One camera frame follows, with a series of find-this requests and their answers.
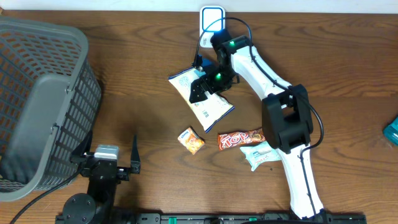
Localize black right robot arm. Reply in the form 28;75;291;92
189;29;332;223

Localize small orange snack box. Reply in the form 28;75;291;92
178;128;205;155

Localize grey plastic shopping basket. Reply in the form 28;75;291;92
1;17;101;202

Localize red Top chocolate bar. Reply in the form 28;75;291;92
218;128;266;151

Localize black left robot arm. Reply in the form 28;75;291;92
56;131;141;224

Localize blue mouthwash bottle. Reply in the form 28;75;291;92
383;118;398;146

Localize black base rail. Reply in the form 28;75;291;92
55;212;368;224

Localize black left camera cable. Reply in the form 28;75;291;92
9;170;81;224

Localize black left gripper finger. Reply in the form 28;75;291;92
130;135;141;168
70;131;93;164

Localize black camera cable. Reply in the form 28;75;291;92
192;16;325;218
9;170;81;224

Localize beige snack bag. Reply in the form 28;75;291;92
168;66;235;134

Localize light blue snack packet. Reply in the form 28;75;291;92
240;141;281;172

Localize black right camera cable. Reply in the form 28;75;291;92
192;16;325;218

